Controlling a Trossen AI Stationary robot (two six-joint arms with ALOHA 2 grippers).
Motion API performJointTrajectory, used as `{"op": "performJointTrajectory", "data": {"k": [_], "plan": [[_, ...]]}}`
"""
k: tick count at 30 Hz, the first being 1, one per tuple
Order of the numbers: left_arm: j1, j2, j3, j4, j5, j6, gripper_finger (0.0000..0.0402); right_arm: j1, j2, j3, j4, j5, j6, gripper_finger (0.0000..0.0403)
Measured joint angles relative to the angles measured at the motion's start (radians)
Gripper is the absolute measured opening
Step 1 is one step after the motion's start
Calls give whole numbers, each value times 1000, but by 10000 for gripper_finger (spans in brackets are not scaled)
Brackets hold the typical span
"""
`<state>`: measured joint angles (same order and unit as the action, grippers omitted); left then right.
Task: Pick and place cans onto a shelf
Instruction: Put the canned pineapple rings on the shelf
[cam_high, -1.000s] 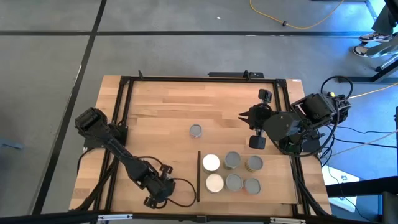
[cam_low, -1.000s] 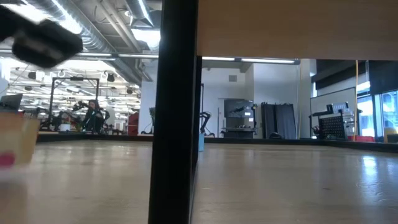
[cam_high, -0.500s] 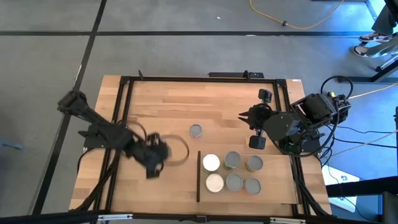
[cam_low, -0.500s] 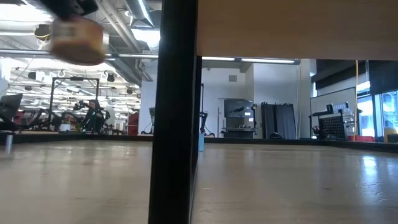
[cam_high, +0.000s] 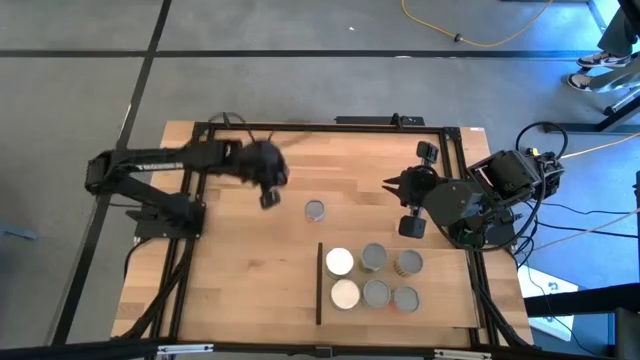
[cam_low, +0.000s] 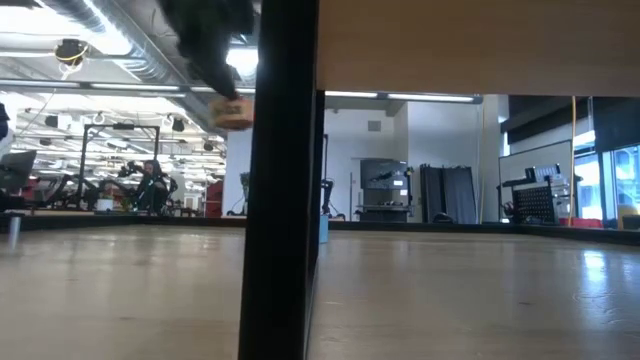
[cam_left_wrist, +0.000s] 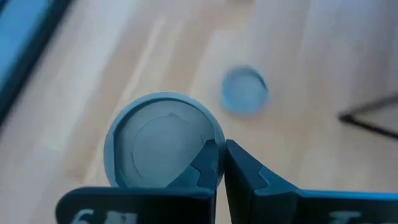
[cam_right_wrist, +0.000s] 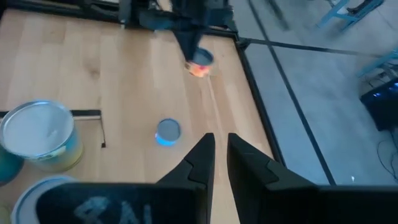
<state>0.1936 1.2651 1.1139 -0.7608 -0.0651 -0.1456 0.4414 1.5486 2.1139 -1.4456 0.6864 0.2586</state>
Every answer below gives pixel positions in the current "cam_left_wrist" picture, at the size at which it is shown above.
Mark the black aluminium table frame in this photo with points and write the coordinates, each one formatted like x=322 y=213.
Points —
x=31 y=53

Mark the can with orange checked label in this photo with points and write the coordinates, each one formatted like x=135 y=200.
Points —
x=155 y=140

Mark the wooden shelf with black frame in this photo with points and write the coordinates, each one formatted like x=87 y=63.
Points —
x=351 y=119

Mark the can with blue label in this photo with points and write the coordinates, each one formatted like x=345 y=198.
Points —
x=244 y=91

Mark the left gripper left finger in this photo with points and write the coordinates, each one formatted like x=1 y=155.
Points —
x=140 y=205

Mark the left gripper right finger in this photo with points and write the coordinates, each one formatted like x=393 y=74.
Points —
x=245 y=189

